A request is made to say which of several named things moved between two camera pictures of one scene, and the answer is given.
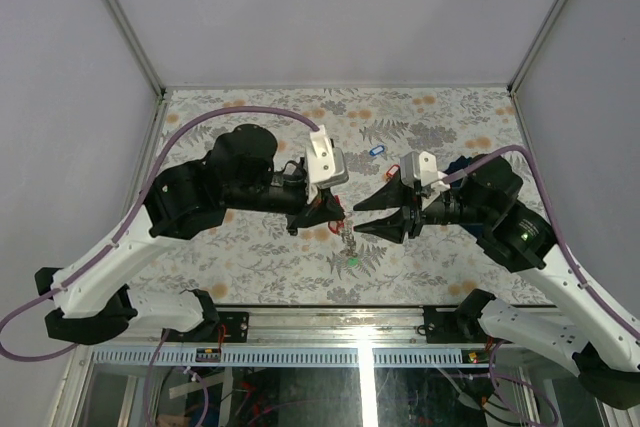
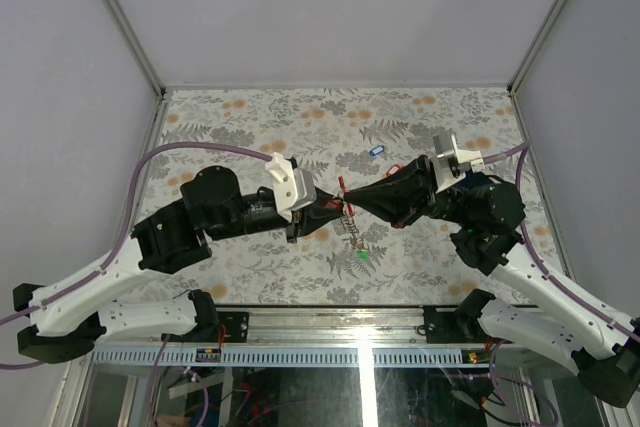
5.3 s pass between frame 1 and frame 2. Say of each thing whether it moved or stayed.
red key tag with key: moved
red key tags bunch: stayed
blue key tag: stayed
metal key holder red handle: moved
